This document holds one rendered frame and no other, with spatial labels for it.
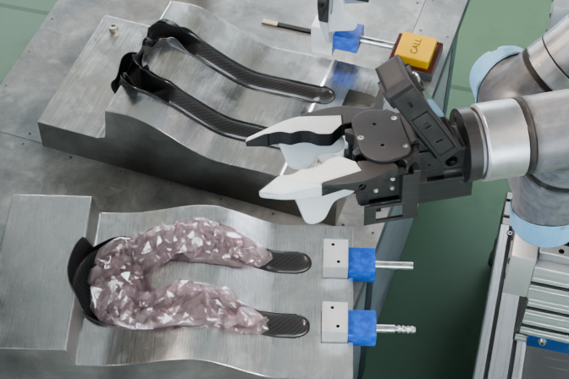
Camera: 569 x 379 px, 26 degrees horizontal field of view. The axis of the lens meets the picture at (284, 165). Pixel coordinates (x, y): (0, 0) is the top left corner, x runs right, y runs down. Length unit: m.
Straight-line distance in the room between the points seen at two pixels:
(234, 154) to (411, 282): 1.02
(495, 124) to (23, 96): 1.14
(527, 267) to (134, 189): 0.65
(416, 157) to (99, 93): 0.97
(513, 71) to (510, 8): 2.13
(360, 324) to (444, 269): 1.14
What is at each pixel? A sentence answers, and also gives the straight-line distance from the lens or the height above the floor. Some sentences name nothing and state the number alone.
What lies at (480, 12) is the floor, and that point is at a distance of 3.43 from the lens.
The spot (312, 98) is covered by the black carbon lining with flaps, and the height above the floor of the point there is 0.88.
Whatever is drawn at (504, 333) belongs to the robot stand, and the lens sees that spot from 2.51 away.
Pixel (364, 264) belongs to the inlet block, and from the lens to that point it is 1.78.
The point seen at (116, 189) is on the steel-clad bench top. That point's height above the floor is 0.80.
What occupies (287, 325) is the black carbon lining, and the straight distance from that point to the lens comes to 1.74.
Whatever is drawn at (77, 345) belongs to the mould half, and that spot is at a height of 0.88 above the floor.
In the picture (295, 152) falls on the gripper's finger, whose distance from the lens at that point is 1.18.
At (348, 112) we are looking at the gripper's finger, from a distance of 1.17.
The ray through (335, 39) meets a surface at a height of 0.94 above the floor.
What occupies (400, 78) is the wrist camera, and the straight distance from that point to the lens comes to 1.08.
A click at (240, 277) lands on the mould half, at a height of 0.88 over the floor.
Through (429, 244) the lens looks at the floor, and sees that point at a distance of 2.89.
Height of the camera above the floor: 2.32
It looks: 50 degrees down
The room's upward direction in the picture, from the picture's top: straight up
